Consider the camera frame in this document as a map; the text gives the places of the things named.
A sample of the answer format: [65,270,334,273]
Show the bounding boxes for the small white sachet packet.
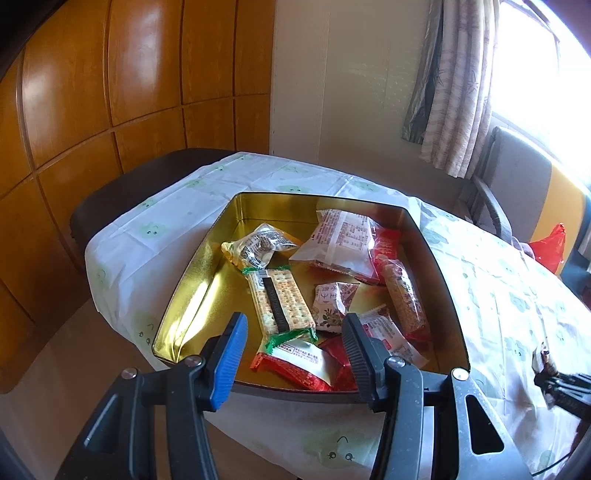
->
[360,304,428,368]

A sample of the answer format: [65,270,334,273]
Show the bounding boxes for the small dark red candy wrapper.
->
[320,335,358,391]

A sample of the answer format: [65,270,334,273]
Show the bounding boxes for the red white wafer packet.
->
[250,339,342,392]

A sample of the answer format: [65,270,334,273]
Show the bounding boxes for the red-ended cracker stick packet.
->
[377,255,431,343]

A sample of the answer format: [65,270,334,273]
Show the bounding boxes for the floral white red snack packet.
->
[311,282,359,333]

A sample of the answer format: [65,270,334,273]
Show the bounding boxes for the green-ended cracker packet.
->
[242,266,318,353]

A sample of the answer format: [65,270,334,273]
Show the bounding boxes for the yellow clear snack packet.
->
[221,223,301,270]

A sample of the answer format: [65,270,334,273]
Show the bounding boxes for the large clear bread packet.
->
[290,209,382,284]

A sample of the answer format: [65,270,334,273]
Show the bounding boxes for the brown chocolate cake packet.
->
[532,343,559,409]

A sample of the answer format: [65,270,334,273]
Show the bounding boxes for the white patterned tablecloth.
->
[72,150,590,479]

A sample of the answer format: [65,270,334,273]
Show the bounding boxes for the gold metal tin box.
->
[150,191,471,405]

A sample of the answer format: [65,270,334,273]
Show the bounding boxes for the red plastic bag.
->
[529,223,566,274]

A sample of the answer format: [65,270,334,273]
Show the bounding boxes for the grey yellow armchair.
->
[454,126,590,289]

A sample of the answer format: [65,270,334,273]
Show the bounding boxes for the striped beige curtain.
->
[402,1,500,178]

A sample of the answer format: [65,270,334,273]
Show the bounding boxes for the wooden wall panelling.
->
[1,1,276,392]

